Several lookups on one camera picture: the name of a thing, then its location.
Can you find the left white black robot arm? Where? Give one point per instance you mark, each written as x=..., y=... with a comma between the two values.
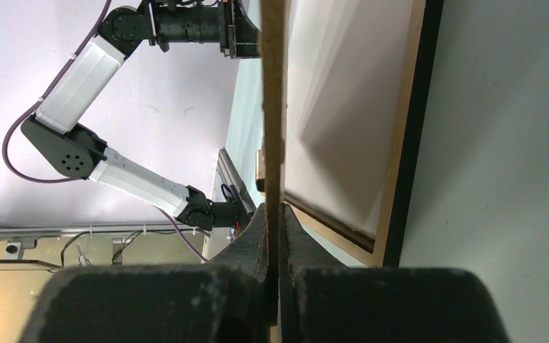
x=143, y=106

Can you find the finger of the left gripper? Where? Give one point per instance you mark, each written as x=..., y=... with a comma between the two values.
x=244, y=34

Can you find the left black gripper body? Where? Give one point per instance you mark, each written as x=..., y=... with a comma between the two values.
x=226, y=10

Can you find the black picture frame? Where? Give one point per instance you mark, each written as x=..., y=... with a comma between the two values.
x=384, y=248

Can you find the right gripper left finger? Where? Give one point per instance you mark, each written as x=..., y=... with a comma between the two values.
x=223, y=300

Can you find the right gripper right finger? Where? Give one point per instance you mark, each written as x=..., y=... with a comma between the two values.
x=323, y=300

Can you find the brown cardboard backing board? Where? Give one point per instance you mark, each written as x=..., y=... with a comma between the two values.
x=273, y=46

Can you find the aluminium frame rail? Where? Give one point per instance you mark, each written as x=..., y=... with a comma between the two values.
x=19, y=240

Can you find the autumn leaves photo print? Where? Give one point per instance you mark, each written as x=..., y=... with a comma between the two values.
x=344, y=70

